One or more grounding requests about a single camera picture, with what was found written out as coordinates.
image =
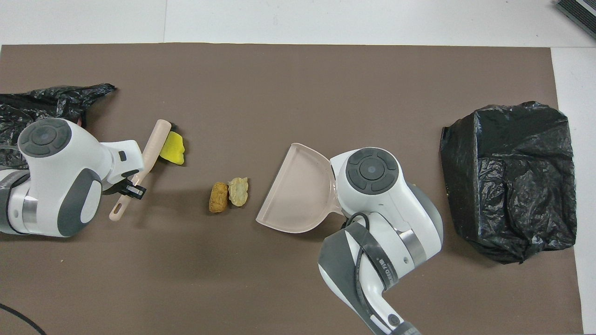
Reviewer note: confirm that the black plastic trash bag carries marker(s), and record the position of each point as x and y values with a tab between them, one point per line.
512	186
46	104

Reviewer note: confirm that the beige hand brush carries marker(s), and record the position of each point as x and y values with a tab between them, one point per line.
151	149

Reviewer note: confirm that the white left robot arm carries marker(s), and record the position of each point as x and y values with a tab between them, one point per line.
60	177

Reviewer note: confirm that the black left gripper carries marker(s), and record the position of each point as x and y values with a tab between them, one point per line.
115	188

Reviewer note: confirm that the brown fried croquette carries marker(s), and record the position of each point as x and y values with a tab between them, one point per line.
218	197

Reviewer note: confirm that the beige plastic dustpan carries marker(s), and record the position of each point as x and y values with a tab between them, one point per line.
293	195

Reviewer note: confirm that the large yellow sponge piece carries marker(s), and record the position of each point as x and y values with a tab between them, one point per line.
173	149

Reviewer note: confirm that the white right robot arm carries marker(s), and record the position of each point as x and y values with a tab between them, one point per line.
372	200

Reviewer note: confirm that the dark grey ribbed box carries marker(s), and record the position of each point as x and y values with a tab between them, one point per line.
579	11

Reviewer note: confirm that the pale round bread chunk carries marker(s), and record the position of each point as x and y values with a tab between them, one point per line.
238	191

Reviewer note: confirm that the brown table mat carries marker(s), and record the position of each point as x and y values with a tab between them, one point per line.
279	93

